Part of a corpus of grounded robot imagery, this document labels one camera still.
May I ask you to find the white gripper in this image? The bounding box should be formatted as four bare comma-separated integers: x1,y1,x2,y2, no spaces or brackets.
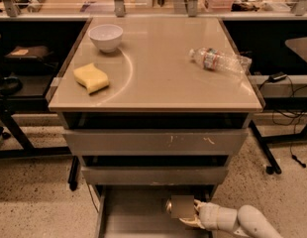
180,199,220,230

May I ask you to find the white ceramic bowl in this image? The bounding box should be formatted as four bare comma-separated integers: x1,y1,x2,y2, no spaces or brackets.
88,24,123,53

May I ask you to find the black desk frame left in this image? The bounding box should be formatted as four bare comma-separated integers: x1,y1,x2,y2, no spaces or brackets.
0,96,70,159

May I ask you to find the clear plastic water bottle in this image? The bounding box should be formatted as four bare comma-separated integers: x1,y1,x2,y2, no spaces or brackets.
189,48,252,77

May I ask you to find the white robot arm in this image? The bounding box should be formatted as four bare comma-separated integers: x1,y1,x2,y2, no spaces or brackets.
180,199,283,238

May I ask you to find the middle grey drawer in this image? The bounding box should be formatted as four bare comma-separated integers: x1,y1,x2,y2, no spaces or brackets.
81,167,228,185

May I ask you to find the black power adapter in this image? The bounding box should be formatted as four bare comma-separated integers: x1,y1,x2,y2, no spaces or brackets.
268,71,287,82

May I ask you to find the grey drawer cabinet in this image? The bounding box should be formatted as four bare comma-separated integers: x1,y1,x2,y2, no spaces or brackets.
48,16,264,238

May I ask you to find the top grey drawer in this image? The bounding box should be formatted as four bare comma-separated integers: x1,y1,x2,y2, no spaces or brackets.
63,129,248,156

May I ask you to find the bottom grey open drawer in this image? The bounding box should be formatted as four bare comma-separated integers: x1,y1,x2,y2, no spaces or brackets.
95,185,215,238

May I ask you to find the yellow sponge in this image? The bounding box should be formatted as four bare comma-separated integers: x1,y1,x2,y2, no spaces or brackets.
73,63,109,94

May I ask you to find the black cable on floor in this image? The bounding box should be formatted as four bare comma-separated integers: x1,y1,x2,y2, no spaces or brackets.
258,74,307,170

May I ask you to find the black desk leg right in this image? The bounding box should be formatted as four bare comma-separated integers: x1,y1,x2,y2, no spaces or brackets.
250,121,281,175

